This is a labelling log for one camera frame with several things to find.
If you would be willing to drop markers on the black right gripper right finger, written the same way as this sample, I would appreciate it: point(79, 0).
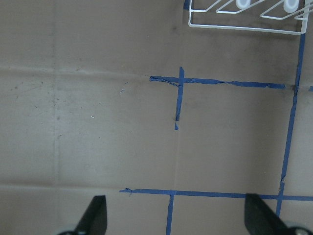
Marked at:
point(259, 219)

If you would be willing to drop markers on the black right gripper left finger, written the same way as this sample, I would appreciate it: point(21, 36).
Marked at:
point(94, 220)

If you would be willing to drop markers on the white wire cup rack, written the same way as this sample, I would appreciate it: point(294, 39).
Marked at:
point(288, 17)

